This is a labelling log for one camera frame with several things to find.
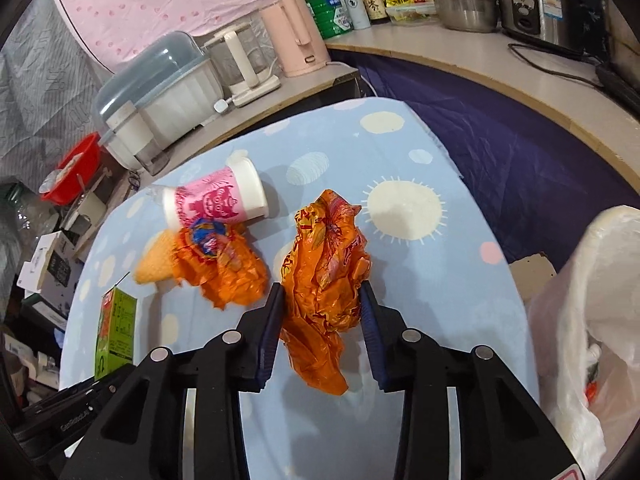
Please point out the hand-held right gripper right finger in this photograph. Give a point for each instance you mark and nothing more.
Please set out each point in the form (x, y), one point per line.
(372, 345)

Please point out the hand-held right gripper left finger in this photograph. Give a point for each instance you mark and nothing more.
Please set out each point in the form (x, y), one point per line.
(270, 340)

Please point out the orange printed snack wrapper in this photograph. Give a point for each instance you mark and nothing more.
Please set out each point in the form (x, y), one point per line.
(325, 270)

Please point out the white plastic bin liner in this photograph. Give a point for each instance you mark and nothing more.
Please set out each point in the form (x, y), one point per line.
(575, 310)

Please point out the blue dotted tablecloth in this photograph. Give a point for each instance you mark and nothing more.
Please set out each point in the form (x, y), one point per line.
(425, 310)

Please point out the orange wrapper with blue print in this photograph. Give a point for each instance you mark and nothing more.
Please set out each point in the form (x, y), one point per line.
(225, 270)

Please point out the green drink carton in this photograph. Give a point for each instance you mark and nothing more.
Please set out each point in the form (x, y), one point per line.
(117, 330)

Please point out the pink printed paper cup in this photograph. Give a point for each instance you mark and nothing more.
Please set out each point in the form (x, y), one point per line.
(215, 202)

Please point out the white black cardboard box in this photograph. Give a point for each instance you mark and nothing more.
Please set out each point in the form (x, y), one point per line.
(50, 265)

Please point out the brown cardboard piece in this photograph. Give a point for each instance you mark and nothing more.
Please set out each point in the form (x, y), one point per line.
(535, 275)

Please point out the dark purple curtain cloth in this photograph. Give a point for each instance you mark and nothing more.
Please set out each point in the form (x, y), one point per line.
(500, 135)

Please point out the red plastic basin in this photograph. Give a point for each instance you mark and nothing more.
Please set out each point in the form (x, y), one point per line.
(75, 170)

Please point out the white dish box with lid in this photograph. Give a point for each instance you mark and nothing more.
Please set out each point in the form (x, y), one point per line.
(160, 85)

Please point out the glass electric kettle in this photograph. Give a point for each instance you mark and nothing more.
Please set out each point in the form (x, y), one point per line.
(240, 60)

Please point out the pink electric kettle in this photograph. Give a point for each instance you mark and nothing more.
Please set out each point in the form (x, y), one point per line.
(295, 35)

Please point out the wooden counter board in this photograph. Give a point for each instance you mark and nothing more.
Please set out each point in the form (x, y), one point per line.
(450, 47)

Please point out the grey patterned sheet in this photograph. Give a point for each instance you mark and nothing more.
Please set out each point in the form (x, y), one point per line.
(40, 95)

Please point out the green tin can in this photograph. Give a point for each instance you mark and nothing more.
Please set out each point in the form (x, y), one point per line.
(327, 12)

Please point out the clear plastic food container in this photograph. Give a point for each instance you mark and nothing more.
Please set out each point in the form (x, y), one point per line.
(410, 14)

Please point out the white slim bottle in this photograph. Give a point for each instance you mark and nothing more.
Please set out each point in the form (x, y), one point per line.
(355, 7)

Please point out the small steel pot with lid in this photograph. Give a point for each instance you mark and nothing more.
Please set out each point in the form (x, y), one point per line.
(465, 7)

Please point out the black induction cooker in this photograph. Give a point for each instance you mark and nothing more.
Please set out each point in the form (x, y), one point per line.
(617, 81)

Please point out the steel rice cooker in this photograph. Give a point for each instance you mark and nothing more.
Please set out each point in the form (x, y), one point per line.
(545, 5)

